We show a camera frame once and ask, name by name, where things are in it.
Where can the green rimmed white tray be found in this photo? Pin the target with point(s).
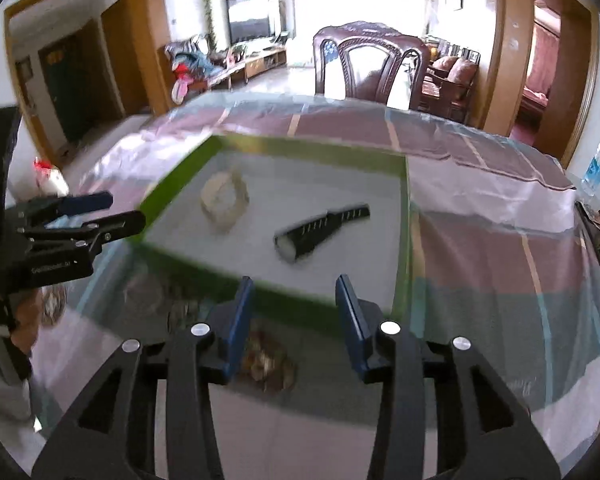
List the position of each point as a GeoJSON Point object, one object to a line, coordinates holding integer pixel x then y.
{"type": "Point", "coordinates": [340, 270]}

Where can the red and white bag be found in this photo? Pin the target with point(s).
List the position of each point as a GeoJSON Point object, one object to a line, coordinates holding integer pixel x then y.
{"type": "Point", "coordinates": [52, 180]}

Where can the green vine garland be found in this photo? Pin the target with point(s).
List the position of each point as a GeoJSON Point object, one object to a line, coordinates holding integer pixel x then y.
{"type": "Point", "coordinates": [209, 5]}

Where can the blue label water bottle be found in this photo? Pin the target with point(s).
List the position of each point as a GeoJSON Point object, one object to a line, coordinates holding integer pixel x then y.
{"type": "Point", "coordinates": [597, 165]}

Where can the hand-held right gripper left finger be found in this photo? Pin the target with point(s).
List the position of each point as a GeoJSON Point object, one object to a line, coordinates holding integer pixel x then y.
{"type": "Point", "coordinates": [240, 320]}

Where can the black wrist watch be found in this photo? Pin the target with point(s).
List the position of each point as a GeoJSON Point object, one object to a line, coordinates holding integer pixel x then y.
{"type": "Point", "coordinates": [305, 232]}

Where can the carved dark wooden chair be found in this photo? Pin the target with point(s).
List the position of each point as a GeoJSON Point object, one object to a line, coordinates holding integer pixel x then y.
{"type": "Point", "coordinates": [375, 27]}
{"type": "Point", "coordinates": [375, 91]}

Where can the person's left forearm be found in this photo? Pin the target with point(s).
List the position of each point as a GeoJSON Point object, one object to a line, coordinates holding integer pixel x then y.
{"type": "Point", "coordinates": [0, 400]}

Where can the pile of colourful clothes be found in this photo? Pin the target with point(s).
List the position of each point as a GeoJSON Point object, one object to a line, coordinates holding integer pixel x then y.
{"type": "Point", "coordinates": [195, 62]}

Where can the brown leather sofa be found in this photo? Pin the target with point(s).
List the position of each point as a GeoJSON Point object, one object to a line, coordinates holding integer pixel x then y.
{"type": "Point", "coordinates": [455, 75]}

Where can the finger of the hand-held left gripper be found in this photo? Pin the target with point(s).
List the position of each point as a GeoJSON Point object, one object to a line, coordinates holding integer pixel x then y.
{"type": "Point", "coordinates": [125, 222]}
{"type": "Point", "coordinates": [87, 201]}

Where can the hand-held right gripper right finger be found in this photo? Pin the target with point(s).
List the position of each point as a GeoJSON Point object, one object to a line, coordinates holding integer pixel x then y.
{"type": "Point", "coordinates": [352, 320]}

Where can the pink covered bed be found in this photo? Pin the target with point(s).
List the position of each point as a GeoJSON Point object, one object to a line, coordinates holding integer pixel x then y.
{"type": "Point", "coordinates": [535, 97]}

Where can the wooden television cabinet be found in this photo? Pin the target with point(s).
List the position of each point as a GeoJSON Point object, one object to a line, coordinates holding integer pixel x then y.
{"type": "Point", "coordinates": [260, 62]}

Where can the person's left hand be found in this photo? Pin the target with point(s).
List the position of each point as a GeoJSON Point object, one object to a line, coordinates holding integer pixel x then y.
{"type": "Point", "coordinates": [27, 330]}

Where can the dark wooden door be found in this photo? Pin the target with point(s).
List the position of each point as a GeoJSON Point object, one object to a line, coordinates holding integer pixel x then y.
{"type": "Point", "coordinates": [70, 90]}

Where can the flat screen television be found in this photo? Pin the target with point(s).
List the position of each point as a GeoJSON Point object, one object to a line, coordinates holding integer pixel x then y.
{"type": "Point", "coordinates": [250, 22]}

